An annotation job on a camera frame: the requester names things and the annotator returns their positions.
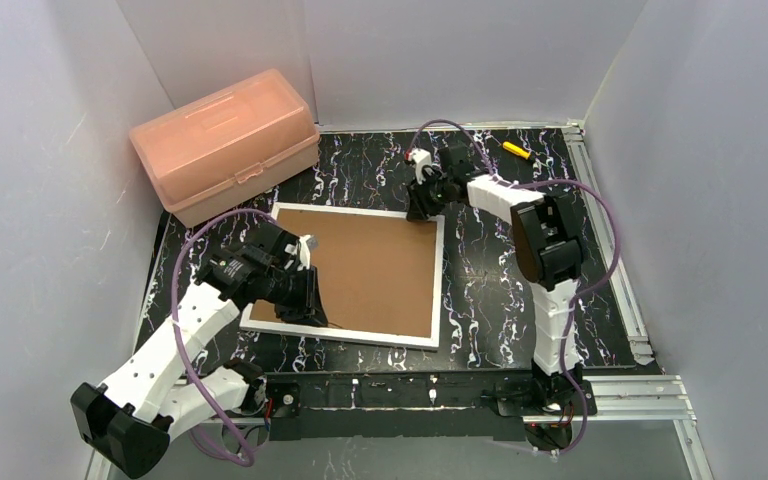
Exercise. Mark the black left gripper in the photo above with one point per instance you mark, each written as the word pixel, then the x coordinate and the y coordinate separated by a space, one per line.
pixel 301 291

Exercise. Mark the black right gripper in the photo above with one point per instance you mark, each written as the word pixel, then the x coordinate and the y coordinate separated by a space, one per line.
pixel 422 195

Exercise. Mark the white picture frame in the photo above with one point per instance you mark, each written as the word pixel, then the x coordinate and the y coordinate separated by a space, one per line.
pixel 380 276

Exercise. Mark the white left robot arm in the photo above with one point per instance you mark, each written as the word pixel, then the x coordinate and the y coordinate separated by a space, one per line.
pixel 133 415

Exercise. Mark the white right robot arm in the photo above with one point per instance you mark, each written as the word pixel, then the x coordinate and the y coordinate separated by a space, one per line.
pixel 548 246

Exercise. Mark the yellow screwdriver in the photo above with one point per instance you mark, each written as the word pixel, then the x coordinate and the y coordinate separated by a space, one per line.
pixel 518 151

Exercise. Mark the pink plastic storage box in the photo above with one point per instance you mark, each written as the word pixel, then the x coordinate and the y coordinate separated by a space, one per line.
pixel 215 153

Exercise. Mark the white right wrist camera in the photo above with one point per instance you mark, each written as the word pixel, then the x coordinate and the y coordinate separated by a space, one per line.
pixel 421 161

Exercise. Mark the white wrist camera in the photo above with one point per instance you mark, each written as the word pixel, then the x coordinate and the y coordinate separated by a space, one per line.
pixel 301 252
pixel 421 161

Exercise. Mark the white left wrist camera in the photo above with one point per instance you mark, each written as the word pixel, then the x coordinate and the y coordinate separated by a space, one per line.
pixel 301 252

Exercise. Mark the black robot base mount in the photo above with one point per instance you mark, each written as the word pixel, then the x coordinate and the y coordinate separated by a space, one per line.
pixel 507 404

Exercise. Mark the aluminium rail frame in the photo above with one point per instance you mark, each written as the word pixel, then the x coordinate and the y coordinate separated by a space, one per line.
pixel 486 318

